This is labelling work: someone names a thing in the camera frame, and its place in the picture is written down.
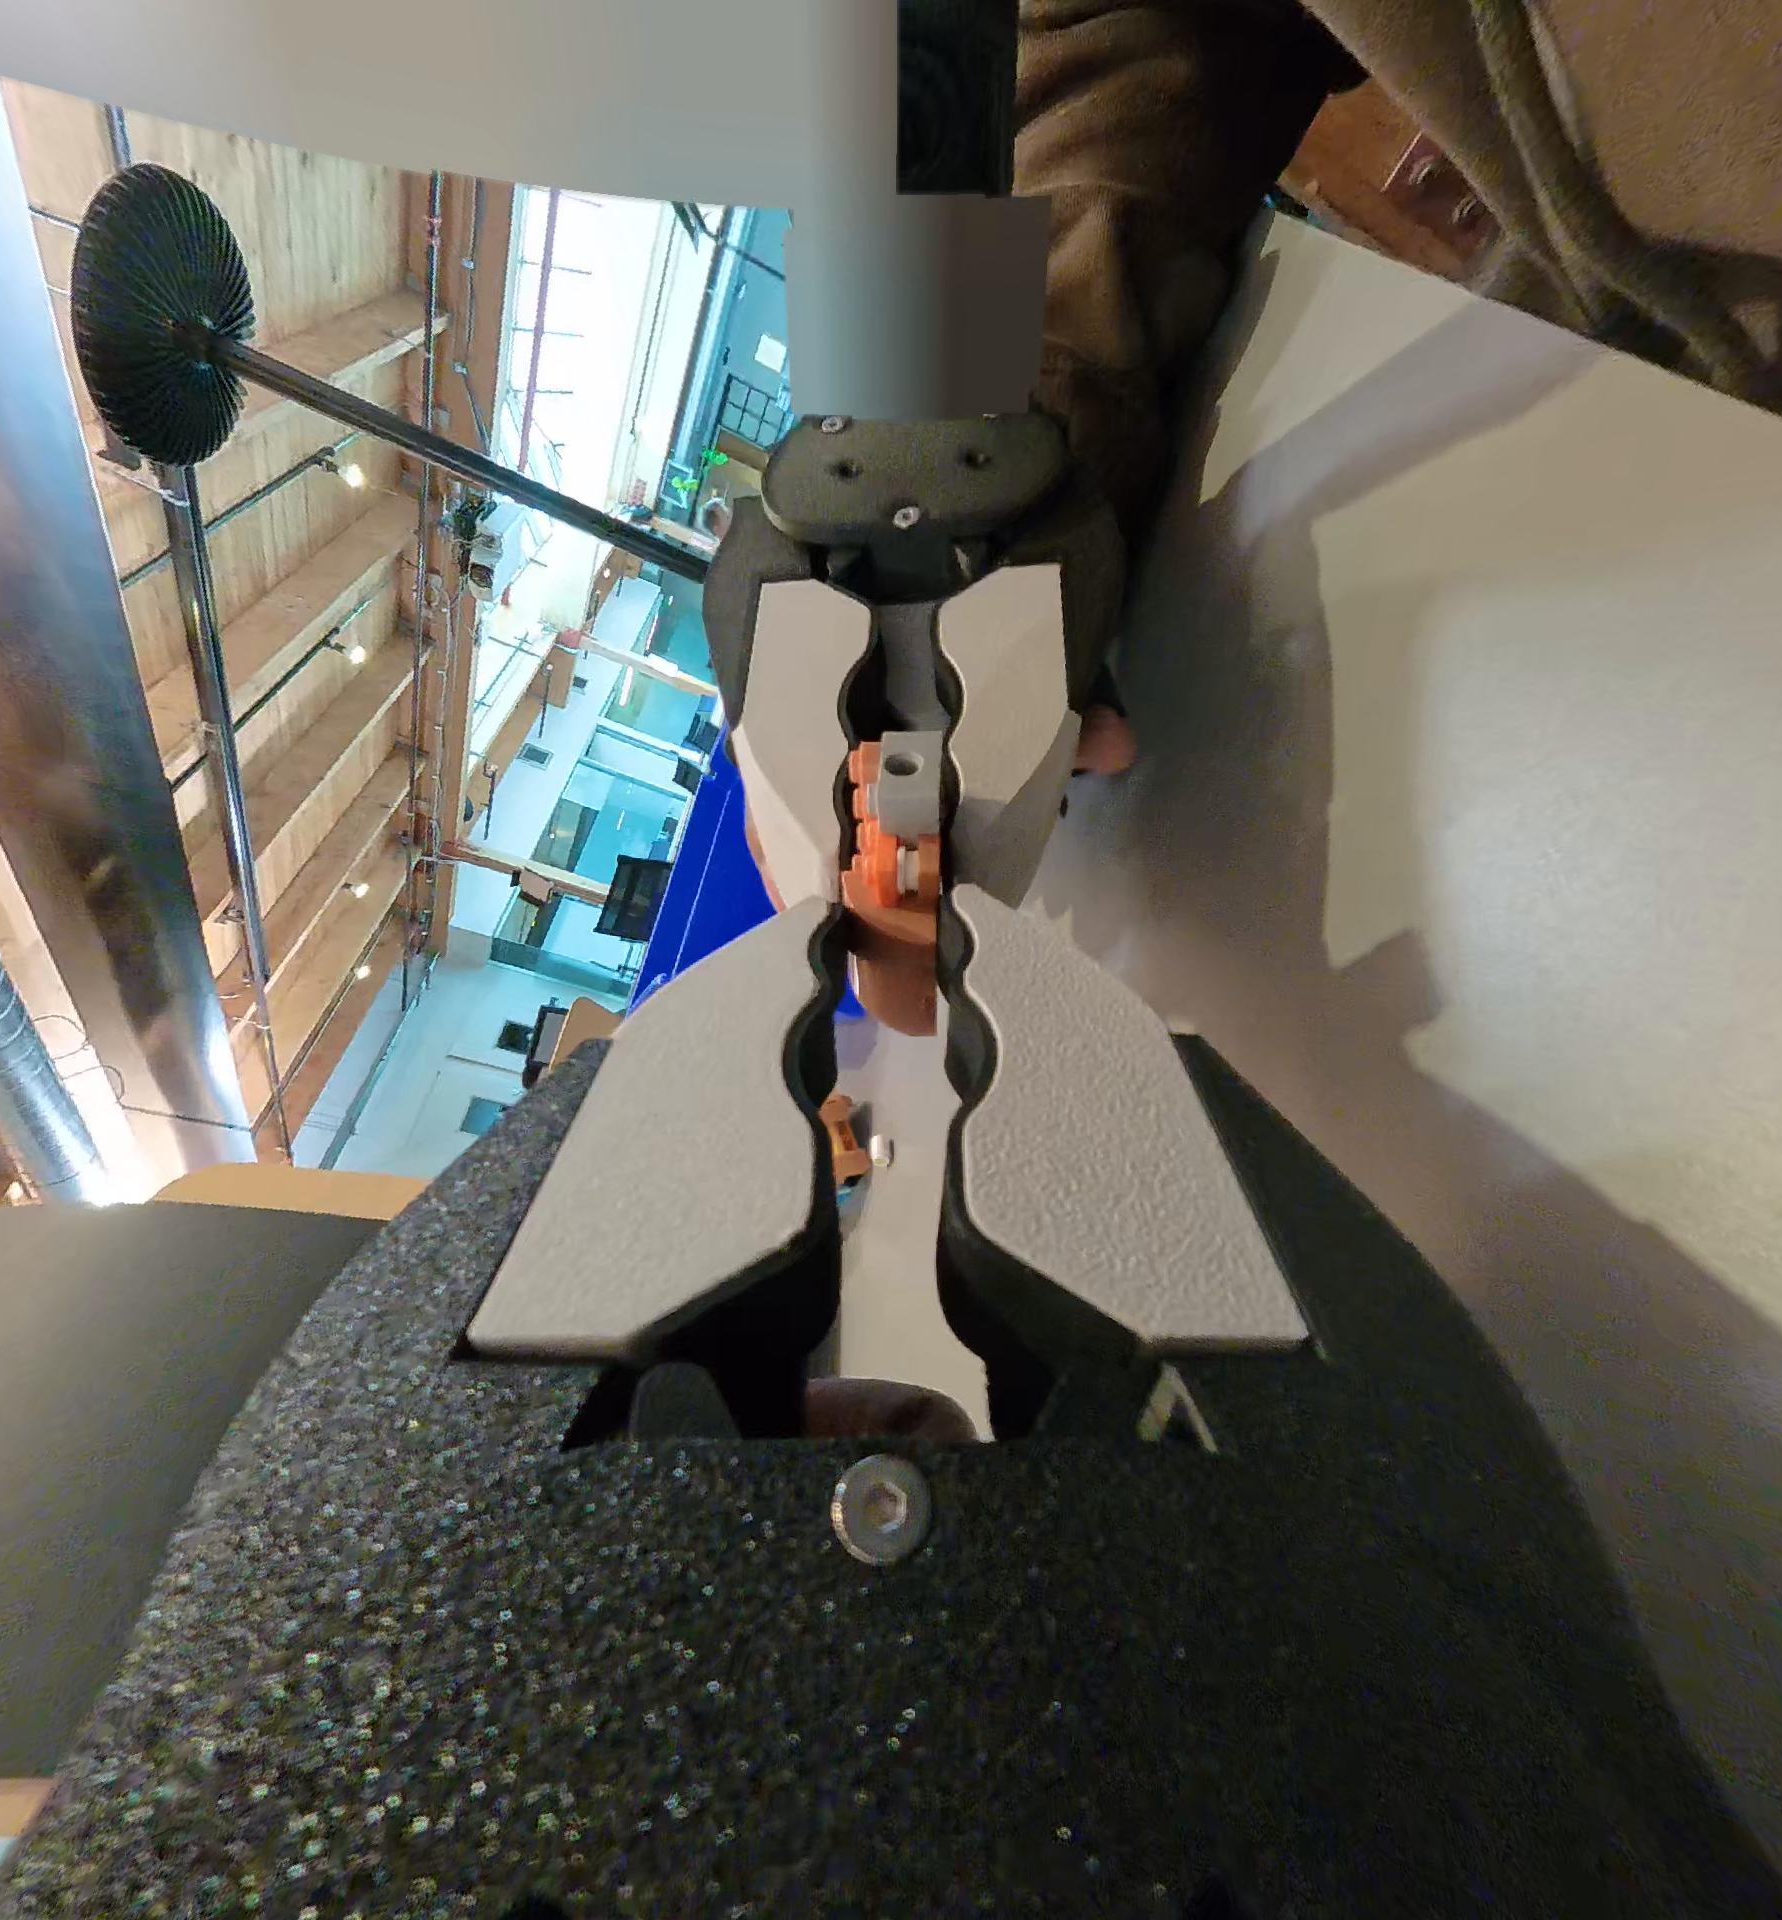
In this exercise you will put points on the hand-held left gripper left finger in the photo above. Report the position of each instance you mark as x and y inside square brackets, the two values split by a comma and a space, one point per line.
[665, 1186]

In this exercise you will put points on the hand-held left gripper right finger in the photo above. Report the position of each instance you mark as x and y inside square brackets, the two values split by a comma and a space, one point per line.
[1116, 1186]

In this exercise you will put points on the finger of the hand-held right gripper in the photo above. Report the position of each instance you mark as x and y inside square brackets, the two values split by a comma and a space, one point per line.
[793, 719]
[1019, 719]

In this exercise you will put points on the small orange brown brick assembly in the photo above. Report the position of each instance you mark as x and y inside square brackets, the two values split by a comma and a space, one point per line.
[899, 780]

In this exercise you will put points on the blue plastic bin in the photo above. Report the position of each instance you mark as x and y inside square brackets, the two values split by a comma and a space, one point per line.
[711, 885]

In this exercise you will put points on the brown notched brick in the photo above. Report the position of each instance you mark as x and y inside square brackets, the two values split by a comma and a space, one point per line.
[891, 975]

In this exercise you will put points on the person's right forearm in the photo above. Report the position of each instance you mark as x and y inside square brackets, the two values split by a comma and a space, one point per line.
[1116, 224]

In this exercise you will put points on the grey desk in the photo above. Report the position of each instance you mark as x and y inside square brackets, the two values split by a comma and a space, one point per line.
[1582, 900]

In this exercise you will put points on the person's left hand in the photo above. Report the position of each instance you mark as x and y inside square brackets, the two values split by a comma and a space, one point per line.
[883, 1410]

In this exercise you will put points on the colourful brick model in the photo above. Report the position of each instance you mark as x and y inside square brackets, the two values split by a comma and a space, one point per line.
[838, 1139]

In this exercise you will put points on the black board with tan rim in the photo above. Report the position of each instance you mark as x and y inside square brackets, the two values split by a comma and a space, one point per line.
[111, 1425]

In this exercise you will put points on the black pole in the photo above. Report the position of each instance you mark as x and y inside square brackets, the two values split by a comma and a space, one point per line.
[164, 314]

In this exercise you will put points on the spiral silver ventilation duct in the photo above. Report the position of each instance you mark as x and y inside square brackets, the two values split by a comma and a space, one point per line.
[7, 1050]

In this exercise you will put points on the smooth silver duct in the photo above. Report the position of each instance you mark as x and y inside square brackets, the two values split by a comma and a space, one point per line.
[52, 599]

